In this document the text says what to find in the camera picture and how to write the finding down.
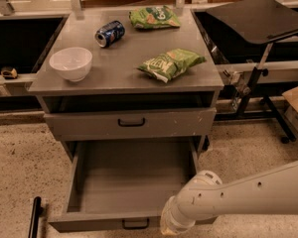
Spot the white ceramic bowl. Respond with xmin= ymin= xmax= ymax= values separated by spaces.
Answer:
xmin=49 ymin=47 xmax=92 ymax=81

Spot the blue soda can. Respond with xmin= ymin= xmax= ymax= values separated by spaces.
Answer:
xmin=95 ymin=21 xmax=125 ymax=48

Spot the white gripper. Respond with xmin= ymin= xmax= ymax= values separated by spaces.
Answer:
xmin=160 ymin=196 xmax=196 ymax=236

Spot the black tray stand table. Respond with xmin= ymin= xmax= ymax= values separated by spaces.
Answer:
xmin=203 ymin=0 xmax=298 ymax=143

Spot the grey top drawer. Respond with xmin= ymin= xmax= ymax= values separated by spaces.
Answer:
xmin=45 ymin=108 xmax=216 ymax=141

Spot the green chip bag front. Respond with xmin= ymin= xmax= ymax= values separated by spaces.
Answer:
xmin=137 ymin=49 xmax=206 ymax=83

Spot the green chip bag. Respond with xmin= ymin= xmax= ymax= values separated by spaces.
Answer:
xmin=129 ymin=6 xmax=181 ymax=30
xmin=137 ymin=49 xmax=206 ymax=83

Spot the black pole on floor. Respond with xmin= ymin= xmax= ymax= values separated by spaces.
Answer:
xmin=28 ymin=196 xmax=43 ymax=238

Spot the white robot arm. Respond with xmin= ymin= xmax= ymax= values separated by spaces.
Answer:
xmin=160 ymin=161 xmax=298 ymax=235

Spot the yellow tape measure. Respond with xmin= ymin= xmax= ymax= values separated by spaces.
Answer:
xmin=1 ymin=66 xmax=18 ymax=79

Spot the grey drawer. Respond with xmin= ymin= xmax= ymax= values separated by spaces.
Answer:
xmin=48 ymin=139 xmax=222 ymax=234
xmin=45 ymin=108 xmax=216 ymax=141

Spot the grey drawer cabinet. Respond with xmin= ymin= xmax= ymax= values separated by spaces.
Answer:
xmin=30 ymin=9 xmax=224 ymax=157

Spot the green chip bag rear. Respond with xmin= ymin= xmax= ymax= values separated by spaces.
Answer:
xmin=129 ymin=6 xmax=181 ymax=30

